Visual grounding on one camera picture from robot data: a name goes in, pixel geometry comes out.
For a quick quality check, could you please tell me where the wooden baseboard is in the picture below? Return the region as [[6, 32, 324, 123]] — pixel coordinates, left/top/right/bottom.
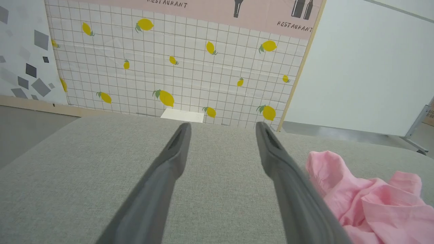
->
[[0, 95, 83, 118]]

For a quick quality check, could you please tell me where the grey metal bracket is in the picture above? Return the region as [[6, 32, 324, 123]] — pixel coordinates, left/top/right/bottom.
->
[[402, 104, 433, 155]]

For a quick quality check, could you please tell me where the plain white board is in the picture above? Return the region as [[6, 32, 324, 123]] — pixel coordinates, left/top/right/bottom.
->
[[283, 0, 434, 137]]

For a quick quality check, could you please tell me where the pink garment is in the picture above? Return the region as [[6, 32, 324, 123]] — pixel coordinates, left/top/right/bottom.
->
[[305, 151, 434, 244]]

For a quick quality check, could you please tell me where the lemon print grid backdrop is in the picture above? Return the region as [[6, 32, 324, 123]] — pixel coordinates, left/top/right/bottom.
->
[[44, 0, 314, 131]]

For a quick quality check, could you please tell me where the grey fabric sofa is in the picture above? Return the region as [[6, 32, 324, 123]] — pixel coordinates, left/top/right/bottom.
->
[[0, 114, 434, 244]]

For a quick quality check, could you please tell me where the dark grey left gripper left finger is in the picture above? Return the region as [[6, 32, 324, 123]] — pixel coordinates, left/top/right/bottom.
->
[[96, 122, 192, 244]]

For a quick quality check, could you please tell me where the pink restaurant poster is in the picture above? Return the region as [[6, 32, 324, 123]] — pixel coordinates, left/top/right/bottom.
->
[[78, 0, 326, 40]]

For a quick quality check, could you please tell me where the white panel with grey squares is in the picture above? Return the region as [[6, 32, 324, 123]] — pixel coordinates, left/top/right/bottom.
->
[[0, 0, 69, 105]]

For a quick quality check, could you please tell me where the brown cardboard box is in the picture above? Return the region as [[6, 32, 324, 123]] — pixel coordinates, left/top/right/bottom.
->
[[424, 98, 434, 128]]

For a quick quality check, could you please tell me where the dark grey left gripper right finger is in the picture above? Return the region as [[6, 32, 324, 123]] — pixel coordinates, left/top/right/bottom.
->
[[255, 122, 353, 244]]

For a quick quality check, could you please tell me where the small white box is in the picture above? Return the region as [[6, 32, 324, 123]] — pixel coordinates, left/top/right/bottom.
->
[[160, 108, 205, 123]]

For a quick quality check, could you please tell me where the wooden edge strip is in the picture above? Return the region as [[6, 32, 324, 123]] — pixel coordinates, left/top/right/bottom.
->
[[277, 0, 327, 133]]

